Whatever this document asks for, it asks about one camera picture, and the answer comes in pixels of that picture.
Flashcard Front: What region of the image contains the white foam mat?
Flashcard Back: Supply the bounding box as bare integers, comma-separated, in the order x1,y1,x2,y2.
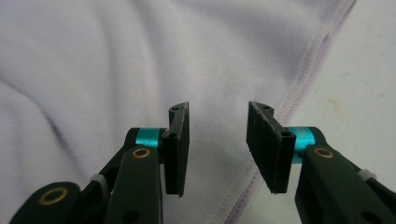
239,0,396,224

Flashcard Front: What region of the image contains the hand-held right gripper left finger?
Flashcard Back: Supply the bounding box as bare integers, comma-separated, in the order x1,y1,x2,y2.
161,101,191,199

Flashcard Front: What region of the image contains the lilac printed towel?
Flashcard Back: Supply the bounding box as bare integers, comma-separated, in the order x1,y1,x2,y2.
0,0,359,224

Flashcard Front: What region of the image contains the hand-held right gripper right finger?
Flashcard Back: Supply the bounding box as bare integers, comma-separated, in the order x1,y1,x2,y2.
246,101,297,195

